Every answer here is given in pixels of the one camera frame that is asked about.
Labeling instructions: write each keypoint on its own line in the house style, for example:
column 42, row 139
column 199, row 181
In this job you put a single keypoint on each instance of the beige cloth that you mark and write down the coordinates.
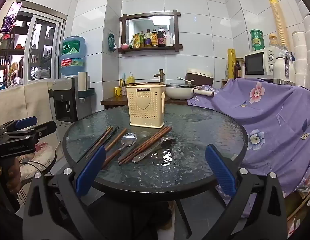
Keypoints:
column 27, row 102

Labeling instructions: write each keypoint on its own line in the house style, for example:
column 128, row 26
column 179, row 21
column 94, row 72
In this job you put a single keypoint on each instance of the cardboard box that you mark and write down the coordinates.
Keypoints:
column 298, row 215

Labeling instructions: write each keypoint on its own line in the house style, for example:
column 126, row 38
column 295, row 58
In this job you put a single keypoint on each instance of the aluminium sliding window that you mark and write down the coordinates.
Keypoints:
column 42, row 52

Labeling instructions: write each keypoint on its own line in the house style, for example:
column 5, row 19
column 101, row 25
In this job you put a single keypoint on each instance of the small patterned bottle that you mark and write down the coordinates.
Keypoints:
column 124, row 90

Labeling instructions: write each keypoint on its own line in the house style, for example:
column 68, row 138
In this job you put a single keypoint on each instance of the small pink jar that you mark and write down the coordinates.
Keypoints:
column 125, row 46

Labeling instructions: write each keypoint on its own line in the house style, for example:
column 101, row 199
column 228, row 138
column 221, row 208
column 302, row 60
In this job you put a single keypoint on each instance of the white kettle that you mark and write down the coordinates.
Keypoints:
column 282, row 70

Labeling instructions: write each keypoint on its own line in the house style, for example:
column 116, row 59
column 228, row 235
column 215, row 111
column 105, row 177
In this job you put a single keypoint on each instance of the black chopstick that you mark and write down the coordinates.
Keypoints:
column 107, row 137

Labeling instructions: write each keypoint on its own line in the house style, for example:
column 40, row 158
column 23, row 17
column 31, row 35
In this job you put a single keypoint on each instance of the smartphone on stand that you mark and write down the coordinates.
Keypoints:
column 11, row 17

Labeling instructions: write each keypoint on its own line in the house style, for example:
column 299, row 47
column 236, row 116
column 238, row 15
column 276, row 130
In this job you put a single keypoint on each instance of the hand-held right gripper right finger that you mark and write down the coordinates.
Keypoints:
column 219, row 172

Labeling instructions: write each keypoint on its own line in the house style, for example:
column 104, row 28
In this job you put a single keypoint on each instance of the teal cup holder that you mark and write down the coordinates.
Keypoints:
column 86, row 93

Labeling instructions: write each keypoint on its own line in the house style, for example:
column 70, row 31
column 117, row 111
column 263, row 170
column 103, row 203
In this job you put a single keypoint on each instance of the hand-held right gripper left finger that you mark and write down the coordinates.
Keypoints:
column 91, row 172

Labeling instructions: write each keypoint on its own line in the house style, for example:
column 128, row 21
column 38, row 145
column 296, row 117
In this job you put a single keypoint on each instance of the small wooden box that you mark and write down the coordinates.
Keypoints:
column 224, row 83

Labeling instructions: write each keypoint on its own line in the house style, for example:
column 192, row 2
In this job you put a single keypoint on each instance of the white paper cup tube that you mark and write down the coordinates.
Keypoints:
column 83, row 81

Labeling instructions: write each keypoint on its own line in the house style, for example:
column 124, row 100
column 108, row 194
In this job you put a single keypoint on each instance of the purple floral cloth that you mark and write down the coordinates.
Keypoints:
column 269, row 130

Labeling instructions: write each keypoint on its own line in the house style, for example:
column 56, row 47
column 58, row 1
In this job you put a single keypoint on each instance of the wooden framed mirror shelf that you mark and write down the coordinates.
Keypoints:
column 150, row 13

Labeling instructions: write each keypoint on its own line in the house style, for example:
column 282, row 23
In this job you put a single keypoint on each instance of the small white bottle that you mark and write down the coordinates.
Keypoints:
column 168, row 40
column 172, row 41

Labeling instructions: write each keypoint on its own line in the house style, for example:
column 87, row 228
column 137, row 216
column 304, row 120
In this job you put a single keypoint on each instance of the blue water jug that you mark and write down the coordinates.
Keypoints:
column 72, row 55

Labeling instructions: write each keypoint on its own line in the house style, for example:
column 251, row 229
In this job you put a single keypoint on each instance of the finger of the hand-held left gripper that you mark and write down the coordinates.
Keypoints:
column 26, row 123
column 46, row 128

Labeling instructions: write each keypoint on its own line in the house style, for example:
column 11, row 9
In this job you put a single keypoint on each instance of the cream plastic utensil holder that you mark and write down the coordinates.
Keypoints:
column 145, row 115

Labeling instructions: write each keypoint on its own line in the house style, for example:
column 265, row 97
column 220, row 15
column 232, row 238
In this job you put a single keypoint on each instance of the person's left hand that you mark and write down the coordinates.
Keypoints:
column 14, row 175

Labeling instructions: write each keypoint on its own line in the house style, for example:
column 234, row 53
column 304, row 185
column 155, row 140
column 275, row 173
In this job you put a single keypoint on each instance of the brown and white rice cooker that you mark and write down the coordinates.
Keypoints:
column 198, row 80

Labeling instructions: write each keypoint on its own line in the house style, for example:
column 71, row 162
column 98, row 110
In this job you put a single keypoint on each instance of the white pan with lid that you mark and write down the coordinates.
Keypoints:
column 180, row 92

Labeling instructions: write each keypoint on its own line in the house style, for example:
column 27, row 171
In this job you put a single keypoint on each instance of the printed stool cushion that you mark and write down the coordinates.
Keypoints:
column 42, row 155

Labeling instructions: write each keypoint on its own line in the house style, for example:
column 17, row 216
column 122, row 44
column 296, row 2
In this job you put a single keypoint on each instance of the grey water dispenser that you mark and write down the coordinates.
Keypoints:
column 67, row 105

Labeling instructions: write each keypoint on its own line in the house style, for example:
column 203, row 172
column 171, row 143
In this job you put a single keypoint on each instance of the brown glass bottle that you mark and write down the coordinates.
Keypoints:
column 237, row 69

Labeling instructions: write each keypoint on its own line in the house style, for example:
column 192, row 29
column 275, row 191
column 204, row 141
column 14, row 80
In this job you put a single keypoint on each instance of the white microwave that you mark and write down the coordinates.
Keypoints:
column 254, row 61

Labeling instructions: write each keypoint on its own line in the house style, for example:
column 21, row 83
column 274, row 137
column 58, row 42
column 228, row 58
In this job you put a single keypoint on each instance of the woven brown basin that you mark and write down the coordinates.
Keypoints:
column 155, row 83

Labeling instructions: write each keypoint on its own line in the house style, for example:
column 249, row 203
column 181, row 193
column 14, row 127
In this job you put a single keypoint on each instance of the dark soy sauce bottle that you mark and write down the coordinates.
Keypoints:
column 161, row 38

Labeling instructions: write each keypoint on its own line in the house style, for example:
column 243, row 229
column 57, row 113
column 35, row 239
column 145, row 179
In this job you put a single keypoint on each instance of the yellow soap dispenser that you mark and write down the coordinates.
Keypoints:
column 130, row 78

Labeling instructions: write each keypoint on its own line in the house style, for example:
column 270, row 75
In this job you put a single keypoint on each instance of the green hanging packet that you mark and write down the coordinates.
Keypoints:
column 112, row 42

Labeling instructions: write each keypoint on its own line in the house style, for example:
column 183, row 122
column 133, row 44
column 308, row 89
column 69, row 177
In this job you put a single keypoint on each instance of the toothbrushes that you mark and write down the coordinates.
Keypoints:
column 123, row 81

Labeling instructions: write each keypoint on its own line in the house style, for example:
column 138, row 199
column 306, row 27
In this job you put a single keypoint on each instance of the brass faucet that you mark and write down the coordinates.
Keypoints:
column 160, row 76

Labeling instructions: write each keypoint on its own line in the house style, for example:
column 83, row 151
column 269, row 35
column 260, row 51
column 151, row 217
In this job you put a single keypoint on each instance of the glass jar with lid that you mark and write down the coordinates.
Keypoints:
column 273, row 40

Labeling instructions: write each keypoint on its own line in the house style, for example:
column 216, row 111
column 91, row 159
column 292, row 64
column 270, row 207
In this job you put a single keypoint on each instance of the yellow green snack packets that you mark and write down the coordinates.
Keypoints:
column 136, row 41

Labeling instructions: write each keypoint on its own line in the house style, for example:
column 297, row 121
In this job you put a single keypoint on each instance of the tall stack of paper cups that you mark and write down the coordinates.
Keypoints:
column 278, row 20

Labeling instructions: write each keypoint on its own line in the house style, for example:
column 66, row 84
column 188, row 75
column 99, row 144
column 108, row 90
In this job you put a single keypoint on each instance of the yellow roll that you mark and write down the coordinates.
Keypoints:
column 231, row 62

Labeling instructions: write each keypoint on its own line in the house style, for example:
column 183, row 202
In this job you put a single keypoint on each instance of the stack of small white bowls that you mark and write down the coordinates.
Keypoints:
column 299, row 55

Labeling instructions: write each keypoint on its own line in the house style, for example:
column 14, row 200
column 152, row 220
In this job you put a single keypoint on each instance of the wooden counter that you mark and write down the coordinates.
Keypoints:
column 112, row 101

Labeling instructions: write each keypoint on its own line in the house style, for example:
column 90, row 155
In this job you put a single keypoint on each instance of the yellow cup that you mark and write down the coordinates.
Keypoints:
column 117, row 91

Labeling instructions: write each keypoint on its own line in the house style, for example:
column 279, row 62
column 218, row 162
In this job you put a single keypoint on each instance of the white rice paddle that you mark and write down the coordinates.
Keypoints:
column 186, row 80

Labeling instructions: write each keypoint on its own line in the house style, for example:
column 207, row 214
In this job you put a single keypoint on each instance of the amber sauce bottle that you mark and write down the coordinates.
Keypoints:
column 154, row 39

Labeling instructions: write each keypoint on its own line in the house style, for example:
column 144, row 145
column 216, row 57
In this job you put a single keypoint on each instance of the green bottle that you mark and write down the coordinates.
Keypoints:
column 142, row 40

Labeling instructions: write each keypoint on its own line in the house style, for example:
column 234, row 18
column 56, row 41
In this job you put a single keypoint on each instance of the all-metal spoon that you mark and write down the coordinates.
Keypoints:
column 155, row 150

